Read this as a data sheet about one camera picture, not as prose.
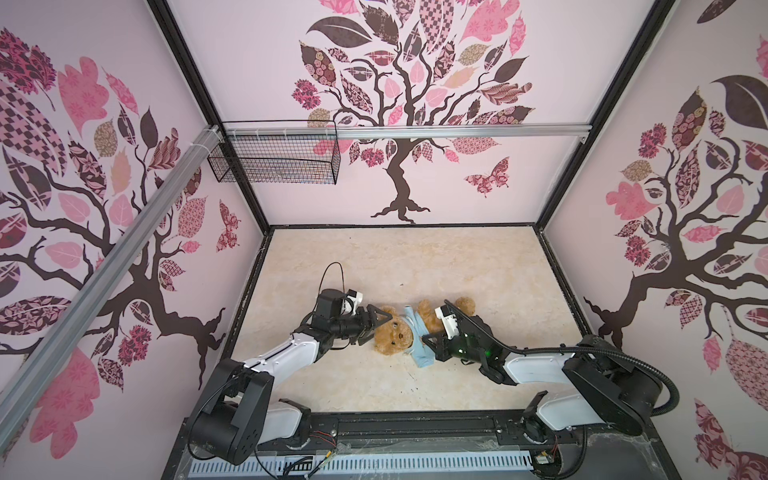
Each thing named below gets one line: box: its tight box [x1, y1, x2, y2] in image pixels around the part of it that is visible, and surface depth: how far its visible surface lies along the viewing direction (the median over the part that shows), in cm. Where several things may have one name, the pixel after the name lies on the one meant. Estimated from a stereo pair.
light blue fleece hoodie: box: [402, 305, 435, 368], surface depth 85 cm
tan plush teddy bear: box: [374, 297, 476, 356], surface depth 84 cm
